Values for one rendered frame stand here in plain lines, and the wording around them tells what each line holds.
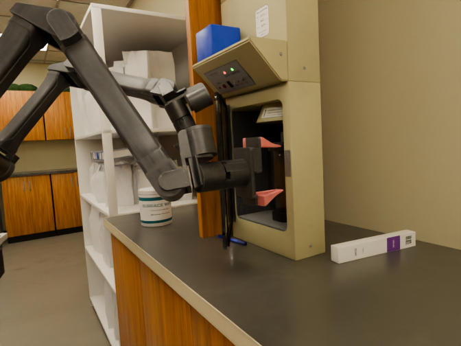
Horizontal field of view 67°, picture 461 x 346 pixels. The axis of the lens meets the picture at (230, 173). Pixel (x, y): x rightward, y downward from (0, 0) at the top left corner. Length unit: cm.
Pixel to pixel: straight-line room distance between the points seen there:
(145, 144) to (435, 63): 85
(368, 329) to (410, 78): 79
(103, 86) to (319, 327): 59
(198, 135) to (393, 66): 77
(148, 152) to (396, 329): 53
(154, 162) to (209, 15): 73
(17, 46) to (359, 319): 82
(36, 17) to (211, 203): 74
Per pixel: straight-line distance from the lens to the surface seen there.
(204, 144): 66
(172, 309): 108
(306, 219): 96
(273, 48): 91
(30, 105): 128
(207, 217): 121
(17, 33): 84
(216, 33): 107
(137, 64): 211
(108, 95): 72
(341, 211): 140
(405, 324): 71
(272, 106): 102
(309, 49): 99
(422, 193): 120
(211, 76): 109
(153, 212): 143
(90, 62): 76
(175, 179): 64
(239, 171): 68
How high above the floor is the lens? 127
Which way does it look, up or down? 5 degrees down
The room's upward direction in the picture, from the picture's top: 3 degrees counter-clockwise
